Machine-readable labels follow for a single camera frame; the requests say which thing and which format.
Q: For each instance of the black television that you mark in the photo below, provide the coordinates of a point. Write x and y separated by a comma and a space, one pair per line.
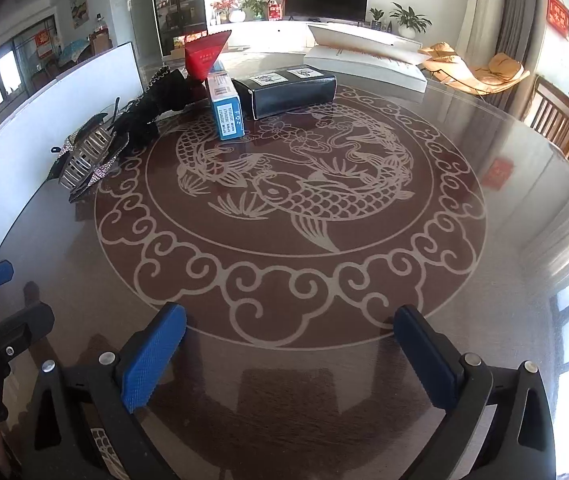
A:
324, 0

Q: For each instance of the white door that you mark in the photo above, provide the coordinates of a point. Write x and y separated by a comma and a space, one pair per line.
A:
139, 10

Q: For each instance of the red triangular packet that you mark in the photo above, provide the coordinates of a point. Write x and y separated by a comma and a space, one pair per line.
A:
207, 55

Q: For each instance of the blue carton box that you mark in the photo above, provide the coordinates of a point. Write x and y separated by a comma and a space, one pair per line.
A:
227, 110

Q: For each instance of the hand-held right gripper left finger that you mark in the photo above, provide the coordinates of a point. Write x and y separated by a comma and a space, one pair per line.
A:
152, 360

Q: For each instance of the glass balcony door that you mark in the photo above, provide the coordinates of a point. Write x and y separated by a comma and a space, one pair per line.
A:
9, 70

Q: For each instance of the grey curtain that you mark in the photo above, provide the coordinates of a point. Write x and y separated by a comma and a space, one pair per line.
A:
519, 10

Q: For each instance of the wooden chair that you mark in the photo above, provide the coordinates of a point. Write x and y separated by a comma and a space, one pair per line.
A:
554, 110

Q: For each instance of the round white vase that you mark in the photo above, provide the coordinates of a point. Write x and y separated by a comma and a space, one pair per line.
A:
237, 16

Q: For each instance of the silver rhinestone hair clip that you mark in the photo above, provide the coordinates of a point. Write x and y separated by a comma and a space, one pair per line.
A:
84, 160

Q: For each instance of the red wall hanging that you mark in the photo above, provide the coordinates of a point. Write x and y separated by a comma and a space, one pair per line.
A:
558, 15

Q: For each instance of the small potted plant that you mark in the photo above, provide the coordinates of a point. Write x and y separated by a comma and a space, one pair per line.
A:
377, 16

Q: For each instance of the black box with white labels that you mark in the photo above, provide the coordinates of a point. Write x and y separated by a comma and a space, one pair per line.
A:
289, 95

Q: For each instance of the black lace cloth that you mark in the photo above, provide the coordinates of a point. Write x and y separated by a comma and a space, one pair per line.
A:
149, 105

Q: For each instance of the orange lounge chair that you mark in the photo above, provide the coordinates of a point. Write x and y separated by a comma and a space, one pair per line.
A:
484, 72

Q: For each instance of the dark glass display cabinet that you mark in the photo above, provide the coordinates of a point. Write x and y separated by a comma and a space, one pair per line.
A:
179, 5

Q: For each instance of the red flower bouquet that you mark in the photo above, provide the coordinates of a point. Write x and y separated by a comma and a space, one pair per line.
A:
223, 6

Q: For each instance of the framed wall picture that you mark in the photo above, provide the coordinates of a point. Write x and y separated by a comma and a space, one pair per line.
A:
79, 8

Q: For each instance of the bushy green potted plant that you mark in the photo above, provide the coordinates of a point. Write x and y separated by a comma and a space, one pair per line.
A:
257, 6

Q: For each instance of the red gift bag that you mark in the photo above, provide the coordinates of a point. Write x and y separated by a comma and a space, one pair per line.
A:
275, 10

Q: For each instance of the white sheer curtain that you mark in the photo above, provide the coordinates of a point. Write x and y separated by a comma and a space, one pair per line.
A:
484, 5

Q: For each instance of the large white board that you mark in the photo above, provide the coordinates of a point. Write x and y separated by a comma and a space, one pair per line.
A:
39, 105

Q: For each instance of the large leafy plant white pot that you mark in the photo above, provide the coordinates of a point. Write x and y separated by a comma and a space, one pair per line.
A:
409, 17

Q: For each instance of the white flat cardboard box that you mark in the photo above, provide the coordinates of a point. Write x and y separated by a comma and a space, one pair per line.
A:
364, 62

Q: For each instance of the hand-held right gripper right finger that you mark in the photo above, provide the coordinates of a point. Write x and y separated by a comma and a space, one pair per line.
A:
427, 360

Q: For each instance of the white television cabinet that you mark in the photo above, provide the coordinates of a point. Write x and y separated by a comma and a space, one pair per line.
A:
269, 32

